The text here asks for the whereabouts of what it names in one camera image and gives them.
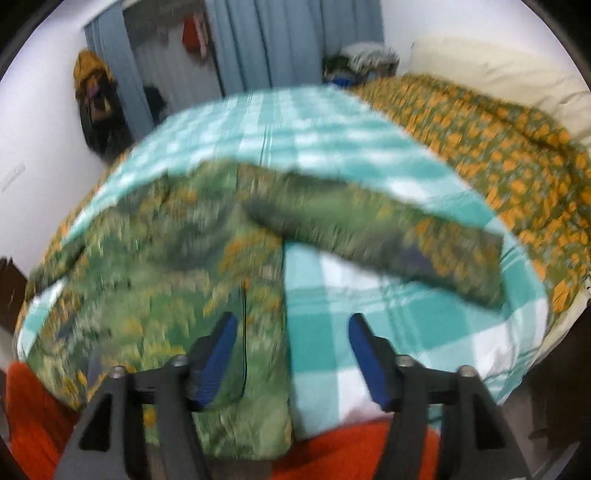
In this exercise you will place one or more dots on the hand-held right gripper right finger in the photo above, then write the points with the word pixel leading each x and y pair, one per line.
pixel 370 364

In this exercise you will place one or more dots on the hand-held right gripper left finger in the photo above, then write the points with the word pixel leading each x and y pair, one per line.
pixel 216 360

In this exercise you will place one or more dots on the green printed garment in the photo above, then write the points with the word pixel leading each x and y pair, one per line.
pixel 184 277

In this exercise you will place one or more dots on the yellow and dark hanging clothes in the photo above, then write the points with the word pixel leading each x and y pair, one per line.
pixel 94 92

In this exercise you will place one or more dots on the dark wooden furniture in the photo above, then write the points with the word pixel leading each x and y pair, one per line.
pixel 561 383

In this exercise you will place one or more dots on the dark wooden board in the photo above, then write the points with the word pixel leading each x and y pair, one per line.
pixel 11 295

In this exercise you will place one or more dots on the teal checked blanket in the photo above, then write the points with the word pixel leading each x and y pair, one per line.
pixel 300 129

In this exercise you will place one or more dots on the orange floral bedsheet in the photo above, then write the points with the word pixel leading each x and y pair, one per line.
pixel 508 147

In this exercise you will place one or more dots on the dark cloth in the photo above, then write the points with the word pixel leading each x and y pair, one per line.
pixel 154 104

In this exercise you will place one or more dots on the blue curtain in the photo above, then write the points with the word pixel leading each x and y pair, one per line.
pixel 286 41
pixel 120 83

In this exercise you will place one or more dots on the cream pillow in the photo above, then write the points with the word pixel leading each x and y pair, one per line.
pixel 485 69

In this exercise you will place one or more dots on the red hanging garment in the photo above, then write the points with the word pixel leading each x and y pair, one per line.
pixel 191 34

